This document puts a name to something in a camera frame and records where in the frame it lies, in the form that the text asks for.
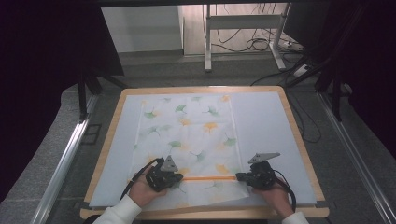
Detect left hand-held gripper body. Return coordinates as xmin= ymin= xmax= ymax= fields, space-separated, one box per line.
xmin=145 ymin=155 xmax=179 ymax=192

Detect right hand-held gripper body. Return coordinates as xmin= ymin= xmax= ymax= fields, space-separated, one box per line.
xmin=247 ymin=151 xmax=281 ymax=191

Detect white leaf-print cloth yellow stripe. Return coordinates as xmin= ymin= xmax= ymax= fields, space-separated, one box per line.
xmin=132 ymin=94 xmax=250 ymax=209

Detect person's left hand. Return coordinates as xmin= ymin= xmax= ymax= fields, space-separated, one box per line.
xmin=128 ymin=173 xmax=169 ymax=208

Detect person's right hand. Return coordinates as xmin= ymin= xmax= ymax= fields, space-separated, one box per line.
xmin=251 ymin=181 xmax=295 ymax=217

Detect black floor plate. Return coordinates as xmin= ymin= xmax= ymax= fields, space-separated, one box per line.
xmin=80 ymin=123 xmax=103 ymax=146

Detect black metal stand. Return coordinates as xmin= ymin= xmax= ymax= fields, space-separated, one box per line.
xmin=284 ymin=55 xmax=344 ymax=123
xmin=77 ymin=69 xmax=129 ymax=123

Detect white power strip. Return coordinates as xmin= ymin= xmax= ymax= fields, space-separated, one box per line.
xmin=292 ymin=63 xmax=313 ymax=77

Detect white cabinet panel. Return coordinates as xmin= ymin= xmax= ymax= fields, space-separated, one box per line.
xmin=101 ymin=5 xmax=185 ymax=54

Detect white metal stand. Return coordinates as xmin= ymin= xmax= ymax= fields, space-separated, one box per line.
xmin=204 ymin=3 xmax=288 ymax=73

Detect dark curtain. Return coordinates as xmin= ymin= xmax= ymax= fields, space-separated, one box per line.
xmin=323 ymin=0 xmax=396 ymax=151
xmin=0 ymin=0 xmax=125 ymax=202

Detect left hand-held gripper black cable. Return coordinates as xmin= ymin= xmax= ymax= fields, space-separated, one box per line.
xmin=120 ymin=157 xmax=164 ymax=201

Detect hand-held gripper black cable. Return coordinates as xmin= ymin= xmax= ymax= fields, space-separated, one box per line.
xmin=120 ymin=157 xmax=164 ymax=201
xmin=273 ymin=169 xmax=297 ymax=213

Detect right hand-held gripper black cable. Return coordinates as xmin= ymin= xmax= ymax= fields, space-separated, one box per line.
xmin=273 ymin=169 xmax=297 ymax=213

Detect thin black floor cable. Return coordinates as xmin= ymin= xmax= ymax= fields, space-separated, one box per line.
xmin=288 ymin=92 xmax=322 ymax=145

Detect aluminium floor rail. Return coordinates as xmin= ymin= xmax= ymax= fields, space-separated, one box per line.
xmin=317 ymin=91 xmax=396 ymax=224
xmin=30 ymin=92 xmax=98 ymax=224

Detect tangled black floor cables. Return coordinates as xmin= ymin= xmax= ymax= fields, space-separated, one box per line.
xmin=214 ymin=27 xmax=283 ymax=53

